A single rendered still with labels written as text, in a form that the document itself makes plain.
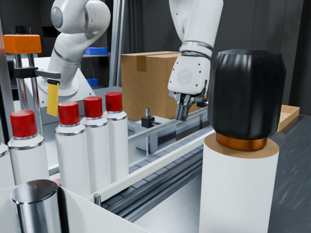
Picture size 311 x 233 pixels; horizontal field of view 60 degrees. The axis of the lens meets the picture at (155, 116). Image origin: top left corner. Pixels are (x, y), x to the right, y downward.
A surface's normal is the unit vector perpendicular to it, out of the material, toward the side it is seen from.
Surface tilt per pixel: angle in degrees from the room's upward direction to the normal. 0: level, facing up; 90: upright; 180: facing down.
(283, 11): 90
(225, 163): 90
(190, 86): 69
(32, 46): 90
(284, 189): 0
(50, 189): 0
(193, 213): 0
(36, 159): 90
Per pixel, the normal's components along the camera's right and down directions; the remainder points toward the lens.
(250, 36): -0.74, 0.19
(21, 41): 0.77, 0.18
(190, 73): -0.61, -0.13
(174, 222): 0.00, -0.96
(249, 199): 0.02, 0.29
